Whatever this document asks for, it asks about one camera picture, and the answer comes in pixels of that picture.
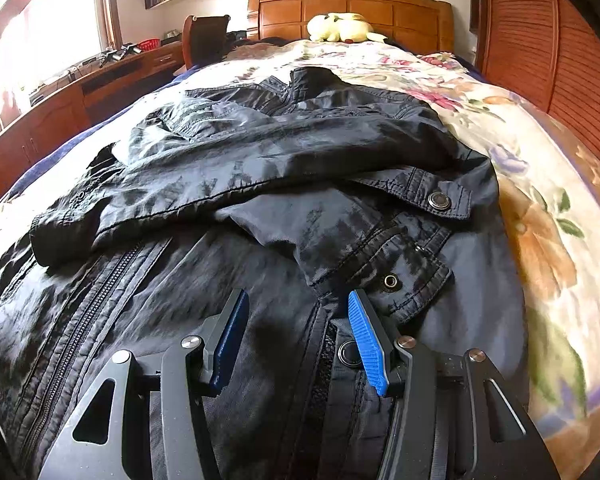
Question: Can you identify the wooden chair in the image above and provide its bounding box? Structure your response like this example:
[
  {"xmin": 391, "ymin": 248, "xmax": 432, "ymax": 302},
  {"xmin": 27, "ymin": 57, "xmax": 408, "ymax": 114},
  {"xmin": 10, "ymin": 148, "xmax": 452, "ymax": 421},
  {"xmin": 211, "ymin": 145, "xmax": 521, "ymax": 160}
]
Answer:
[{"xmin": 182, "ymin": 14, "xmax": 230, "ymax": 70}]

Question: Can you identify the window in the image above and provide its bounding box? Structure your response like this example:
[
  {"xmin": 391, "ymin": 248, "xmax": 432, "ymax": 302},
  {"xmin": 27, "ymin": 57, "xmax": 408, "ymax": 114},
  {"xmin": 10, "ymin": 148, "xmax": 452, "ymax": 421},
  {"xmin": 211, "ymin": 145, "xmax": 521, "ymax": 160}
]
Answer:
[{"xmin": 0, "ymin": 0, "xmax": 122, "ymax": 108}]

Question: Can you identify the wooden headboard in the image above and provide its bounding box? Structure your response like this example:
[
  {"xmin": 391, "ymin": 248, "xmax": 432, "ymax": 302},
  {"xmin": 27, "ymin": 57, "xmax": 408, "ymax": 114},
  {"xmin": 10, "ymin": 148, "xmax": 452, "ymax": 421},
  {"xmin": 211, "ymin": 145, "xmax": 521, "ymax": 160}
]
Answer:
[{"xmin": 246, "ymin": 0, "xmax": 455, "ymax": 57}]

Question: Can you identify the black jacket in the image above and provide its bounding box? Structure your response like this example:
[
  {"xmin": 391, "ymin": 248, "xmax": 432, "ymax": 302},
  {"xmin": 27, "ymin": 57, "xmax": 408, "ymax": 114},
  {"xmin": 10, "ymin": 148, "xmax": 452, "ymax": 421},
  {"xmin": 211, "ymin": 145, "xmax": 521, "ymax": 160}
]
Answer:
[{"xmin": 0, "ymin": 67, "xmax": 529, "ymax": 479}]

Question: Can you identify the wooden desk cabinet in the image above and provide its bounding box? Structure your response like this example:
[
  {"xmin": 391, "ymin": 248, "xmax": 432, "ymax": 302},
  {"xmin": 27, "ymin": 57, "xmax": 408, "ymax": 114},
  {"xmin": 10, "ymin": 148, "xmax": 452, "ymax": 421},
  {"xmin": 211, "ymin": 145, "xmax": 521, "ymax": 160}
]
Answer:
[{"xmin": 0, "ymin": 41, "xmax": 185, "ymax": 216}]

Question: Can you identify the floral bed blanket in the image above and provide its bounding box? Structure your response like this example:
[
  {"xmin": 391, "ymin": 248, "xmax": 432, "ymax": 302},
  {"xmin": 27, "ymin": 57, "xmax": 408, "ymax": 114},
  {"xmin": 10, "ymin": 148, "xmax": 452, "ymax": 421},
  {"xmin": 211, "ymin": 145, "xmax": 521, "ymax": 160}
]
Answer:
[{"xmin": 0, "ymin": 40, "xmax": 600, "ymax": 479}]

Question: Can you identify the wooden louvered wardrobe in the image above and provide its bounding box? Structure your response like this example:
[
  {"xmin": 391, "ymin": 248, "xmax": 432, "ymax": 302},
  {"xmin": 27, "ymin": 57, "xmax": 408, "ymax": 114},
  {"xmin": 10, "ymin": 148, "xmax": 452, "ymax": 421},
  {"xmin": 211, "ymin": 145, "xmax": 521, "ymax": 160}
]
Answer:
[{"xmin": 476, "ymin": 0, "xmax": 600, "ymax": 159}]

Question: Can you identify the yellow plush toy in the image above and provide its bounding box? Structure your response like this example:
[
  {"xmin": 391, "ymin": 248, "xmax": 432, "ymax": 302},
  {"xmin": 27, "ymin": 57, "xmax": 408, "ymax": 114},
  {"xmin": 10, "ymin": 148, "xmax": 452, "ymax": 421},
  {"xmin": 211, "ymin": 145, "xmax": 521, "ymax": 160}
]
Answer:
[{"xmin": 306, "ymin": 13, "xmax": 387, "ymax": 44}]

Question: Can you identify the red basket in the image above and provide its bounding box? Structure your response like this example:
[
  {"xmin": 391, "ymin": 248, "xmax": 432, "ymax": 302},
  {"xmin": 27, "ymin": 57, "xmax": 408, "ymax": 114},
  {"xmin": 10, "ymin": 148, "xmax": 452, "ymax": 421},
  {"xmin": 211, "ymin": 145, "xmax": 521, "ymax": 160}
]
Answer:
[{"xmin": 136, "ymin": 38, "xmax": 161, "ymax": 52}]

